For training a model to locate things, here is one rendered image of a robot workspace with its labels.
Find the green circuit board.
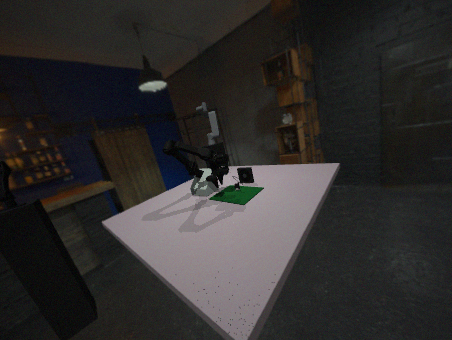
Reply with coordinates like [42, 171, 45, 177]
[209, 185, 264, 205]

